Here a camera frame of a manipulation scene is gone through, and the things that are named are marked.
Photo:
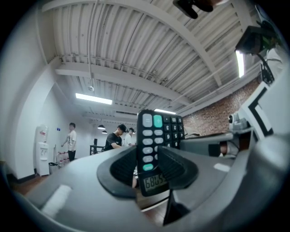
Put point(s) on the clear water jug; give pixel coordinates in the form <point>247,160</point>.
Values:
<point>60,159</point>
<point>66,156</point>

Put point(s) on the black head camera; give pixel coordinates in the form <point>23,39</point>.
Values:
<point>192,8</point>

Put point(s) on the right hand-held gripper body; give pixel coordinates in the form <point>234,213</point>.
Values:
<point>278,108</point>

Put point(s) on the black pendant lamp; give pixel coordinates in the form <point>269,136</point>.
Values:
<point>101,127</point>
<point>104,132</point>

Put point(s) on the white water dispenser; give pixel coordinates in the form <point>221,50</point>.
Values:
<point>42,158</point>

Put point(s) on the grey trash bin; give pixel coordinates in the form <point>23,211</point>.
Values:
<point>53,168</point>

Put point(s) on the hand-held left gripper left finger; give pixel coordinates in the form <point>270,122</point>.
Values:
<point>90,179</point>

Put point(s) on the white ceiling pipe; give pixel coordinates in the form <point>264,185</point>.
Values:
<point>90,45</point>

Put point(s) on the black calculator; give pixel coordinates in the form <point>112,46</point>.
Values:
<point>149,127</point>

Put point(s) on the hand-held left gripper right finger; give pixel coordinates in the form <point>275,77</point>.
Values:
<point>204,179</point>

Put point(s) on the long ceiling light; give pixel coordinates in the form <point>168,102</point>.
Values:
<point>165,111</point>
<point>93,98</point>
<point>240,64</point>

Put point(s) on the black box device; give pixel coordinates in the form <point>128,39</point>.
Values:
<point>249,40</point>

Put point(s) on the clear water dispenser bottle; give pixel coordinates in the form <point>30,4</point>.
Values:
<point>43,133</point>

